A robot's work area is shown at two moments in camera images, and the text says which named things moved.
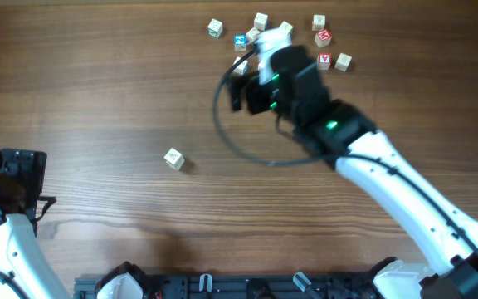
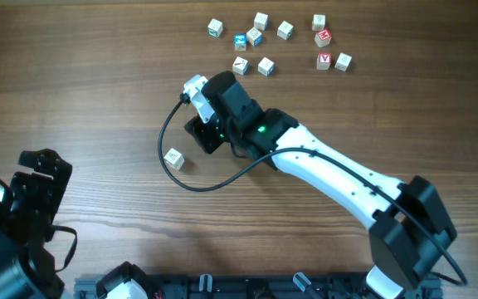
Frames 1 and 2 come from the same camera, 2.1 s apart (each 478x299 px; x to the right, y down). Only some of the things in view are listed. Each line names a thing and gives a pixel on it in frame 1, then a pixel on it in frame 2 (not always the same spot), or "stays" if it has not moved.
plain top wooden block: x=260 y=22 stays
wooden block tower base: x=174 y=159 stays
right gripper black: x=256 y=104 -> x=201 y=130
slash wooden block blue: x=243 y=68 stays
